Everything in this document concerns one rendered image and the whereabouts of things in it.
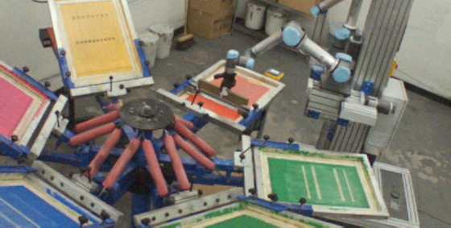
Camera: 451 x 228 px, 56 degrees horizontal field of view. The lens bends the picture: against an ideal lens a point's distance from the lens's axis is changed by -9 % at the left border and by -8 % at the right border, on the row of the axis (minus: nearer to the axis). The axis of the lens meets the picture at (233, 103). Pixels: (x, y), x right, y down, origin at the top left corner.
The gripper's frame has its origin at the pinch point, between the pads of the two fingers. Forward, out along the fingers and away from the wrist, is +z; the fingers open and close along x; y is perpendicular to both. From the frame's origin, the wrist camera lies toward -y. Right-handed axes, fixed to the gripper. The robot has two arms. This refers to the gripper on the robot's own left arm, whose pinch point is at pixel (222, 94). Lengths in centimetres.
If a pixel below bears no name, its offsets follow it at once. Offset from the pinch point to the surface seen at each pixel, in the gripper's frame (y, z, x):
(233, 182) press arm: 48, 9, -68
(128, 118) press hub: -4, -31, -104
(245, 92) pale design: 8.2, 4.8, 22.8
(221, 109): 6.0, 4.8, -10.6
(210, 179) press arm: 37, 8, -76
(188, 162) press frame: 24, -2, -82
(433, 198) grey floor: 190, 98, 132
